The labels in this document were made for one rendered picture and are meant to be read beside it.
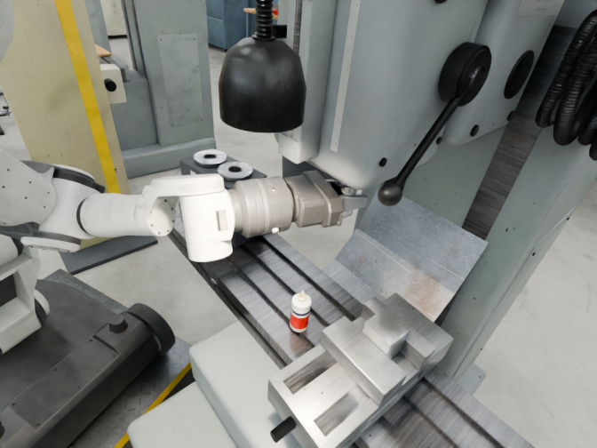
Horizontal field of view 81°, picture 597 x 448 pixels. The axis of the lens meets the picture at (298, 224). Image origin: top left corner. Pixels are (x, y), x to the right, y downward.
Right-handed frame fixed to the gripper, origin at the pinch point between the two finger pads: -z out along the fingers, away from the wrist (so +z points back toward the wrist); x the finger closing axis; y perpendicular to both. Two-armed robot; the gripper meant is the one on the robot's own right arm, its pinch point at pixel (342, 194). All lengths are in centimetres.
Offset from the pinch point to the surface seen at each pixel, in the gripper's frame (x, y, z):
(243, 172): 35.1, 13.6, 7.8
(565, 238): 69, 122, -257
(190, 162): 47, 15, 20
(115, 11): 839, 75, 52
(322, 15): -5.4, -26.8, 10.2
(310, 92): -5.6, -19.1, 10.7
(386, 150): -11.3, -13.6, 2.5
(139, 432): -1, 54, 41
